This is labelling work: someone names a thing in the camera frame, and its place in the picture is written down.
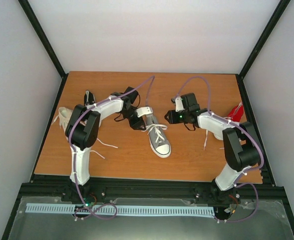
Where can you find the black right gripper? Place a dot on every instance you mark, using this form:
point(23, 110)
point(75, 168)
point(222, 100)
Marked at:
point(173, 118)

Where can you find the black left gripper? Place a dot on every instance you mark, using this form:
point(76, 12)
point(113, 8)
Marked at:
point(135, 124)

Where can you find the white lace of grey sneaker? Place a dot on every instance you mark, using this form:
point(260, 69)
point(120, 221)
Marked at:
point(158, 128)

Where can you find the grey low-top sneaker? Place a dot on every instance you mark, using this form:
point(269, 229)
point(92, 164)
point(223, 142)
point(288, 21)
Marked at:
point(161, 149)

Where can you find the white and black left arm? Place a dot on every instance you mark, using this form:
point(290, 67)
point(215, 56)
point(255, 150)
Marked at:
point(82, 129)

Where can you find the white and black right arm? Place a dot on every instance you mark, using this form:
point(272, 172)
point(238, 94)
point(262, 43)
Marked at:
point(241, 149)

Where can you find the white lace of red sneaker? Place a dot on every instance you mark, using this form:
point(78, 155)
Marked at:
point(206, 139)

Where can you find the black high-top sneaker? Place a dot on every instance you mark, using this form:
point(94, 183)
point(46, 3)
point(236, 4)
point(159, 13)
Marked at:
point(92, 98)

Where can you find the white lace of black sneaker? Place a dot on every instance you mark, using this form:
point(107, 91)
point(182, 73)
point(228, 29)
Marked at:
point(87, 98)

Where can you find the red high-top sneaker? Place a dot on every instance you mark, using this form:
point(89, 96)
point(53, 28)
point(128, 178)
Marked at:
point(234, 116)

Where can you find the white high-top sneaker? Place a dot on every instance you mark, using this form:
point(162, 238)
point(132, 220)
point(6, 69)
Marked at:
point(64, 115)

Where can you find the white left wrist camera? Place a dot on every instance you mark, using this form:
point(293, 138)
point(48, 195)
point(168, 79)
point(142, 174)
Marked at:
point(143, 111)

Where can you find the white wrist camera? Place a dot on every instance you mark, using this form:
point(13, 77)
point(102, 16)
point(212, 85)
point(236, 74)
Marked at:
point(177, 101)
point(143, 111)

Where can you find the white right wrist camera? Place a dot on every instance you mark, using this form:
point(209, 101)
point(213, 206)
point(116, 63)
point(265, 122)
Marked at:
point(177, 101)

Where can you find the black aluminium frame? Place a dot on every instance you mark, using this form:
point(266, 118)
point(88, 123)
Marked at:
point(46, 185)

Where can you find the light blue slotted cable duct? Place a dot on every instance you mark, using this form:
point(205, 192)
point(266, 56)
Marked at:
point(123, 210)

